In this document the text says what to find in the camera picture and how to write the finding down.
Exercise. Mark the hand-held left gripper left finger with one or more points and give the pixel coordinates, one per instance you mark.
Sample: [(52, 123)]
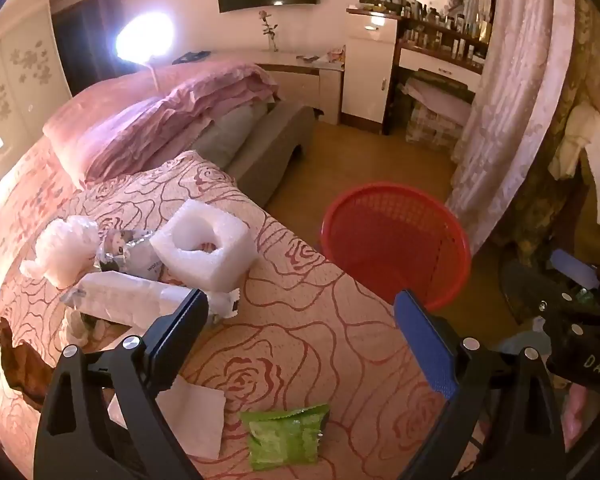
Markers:
[(180, 330)]

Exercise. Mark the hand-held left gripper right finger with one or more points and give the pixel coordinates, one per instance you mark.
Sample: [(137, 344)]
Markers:
[(425, 340)]

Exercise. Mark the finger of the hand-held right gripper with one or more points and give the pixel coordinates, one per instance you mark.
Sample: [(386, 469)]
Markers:
[(575, 317)]

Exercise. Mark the long white carton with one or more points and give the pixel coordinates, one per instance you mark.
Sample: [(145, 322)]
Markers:
[(130, 295)]

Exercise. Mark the doll picture packet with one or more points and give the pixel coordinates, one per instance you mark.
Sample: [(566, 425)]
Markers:
[(130, 255)]

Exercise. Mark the white tissue paper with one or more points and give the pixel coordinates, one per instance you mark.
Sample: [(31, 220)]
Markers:
[(195, 420)]

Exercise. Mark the red plastic basket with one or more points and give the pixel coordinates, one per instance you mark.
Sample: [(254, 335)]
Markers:
[(395, 240)]

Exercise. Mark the white foam block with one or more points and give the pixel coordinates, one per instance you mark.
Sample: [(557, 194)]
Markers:
[(220, 232)]

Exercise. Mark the clear plastic bag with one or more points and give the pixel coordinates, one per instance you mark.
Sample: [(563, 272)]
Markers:
[(60, 252)]

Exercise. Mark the green snack packet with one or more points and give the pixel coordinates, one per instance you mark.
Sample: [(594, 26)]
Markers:
[(285, 435)]

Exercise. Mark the pink cloth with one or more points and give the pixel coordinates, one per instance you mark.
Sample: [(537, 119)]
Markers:
[(580, 415)]

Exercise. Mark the dark floral curtain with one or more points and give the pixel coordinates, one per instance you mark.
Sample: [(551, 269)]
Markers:
[(550, 200)]

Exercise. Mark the rose pattern blanket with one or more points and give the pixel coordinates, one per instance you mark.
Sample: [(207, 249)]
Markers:
[(300, 340)]

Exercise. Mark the hanging white clothes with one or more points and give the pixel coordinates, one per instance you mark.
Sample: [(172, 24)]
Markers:
[(592, 160)]

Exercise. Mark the dark brown cloth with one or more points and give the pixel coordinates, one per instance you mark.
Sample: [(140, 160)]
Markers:
[(22, 365)]

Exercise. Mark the pink floral bed sheet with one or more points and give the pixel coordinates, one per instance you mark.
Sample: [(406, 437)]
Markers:
[(25, 200)]

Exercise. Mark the grey upholstered bed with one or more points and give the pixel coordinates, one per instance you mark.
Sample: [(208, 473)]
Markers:
[(275, 145)]

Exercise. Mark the pink floral curtain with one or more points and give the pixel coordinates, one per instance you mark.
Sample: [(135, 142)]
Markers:
[(510, 110)]

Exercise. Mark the pink pillow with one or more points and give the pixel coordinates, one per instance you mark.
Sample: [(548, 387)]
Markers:
[(85, 130)]

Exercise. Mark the cloth covered stool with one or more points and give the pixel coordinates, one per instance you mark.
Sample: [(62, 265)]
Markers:
[(435, 110)]

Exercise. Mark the folded pink quilt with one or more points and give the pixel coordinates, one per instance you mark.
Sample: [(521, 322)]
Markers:
[(205, 90)]

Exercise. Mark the black item on console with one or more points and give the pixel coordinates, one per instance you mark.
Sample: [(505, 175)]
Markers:
[(190, 57)]

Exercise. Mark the white cabinet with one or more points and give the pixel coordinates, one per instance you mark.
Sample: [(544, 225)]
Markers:
[(367, 70)]

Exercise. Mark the white television console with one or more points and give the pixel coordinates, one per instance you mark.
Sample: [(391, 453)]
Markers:
[(310, 85)]

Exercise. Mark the dressing table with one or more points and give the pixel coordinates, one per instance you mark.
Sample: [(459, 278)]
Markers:
[(430, 62)]

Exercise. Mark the flower pattern wardrobe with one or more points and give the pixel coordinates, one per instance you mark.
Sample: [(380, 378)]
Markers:
[(15, 85)]

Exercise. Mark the small pink box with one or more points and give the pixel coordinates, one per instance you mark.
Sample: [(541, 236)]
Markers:
[(336, 55)]

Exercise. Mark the dark door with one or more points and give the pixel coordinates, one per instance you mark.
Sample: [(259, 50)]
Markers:
[(77, 40)]

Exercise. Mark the row of cosmetic bottles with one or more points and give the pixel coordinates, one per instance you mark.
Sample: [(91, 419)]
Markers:
[(440, 27)]

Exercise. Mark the rose in glass vase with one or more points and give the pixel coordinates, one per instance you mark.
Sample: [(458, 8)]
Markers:
[(269, 30)]

